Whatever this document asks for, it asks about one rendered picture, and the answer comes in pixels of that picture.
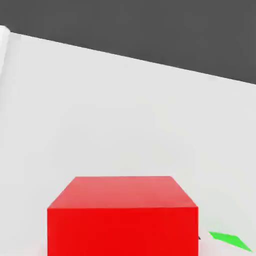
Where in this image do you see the small red cube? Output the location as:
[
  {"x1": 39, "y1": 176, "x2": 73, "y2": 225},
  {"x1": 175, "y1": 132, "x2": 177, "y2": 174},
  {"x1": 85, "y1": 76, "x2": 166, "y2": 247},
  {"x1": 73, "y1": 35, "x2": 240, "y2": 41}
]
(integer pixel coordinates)
[{"x1": 46, "y1": 175, "x2": 199, "y2": 256}]

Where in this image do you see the small green cube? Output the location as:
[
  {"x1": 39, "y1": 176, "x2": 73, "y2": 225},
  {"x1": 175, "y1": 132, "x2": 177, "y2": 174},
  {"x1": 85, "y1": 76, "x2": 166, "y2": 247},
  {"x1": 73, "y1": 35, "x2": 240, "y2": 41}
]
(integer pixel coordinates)
[{"x1": 207, "y1": 231, "x2": 253, "y2": 253}]

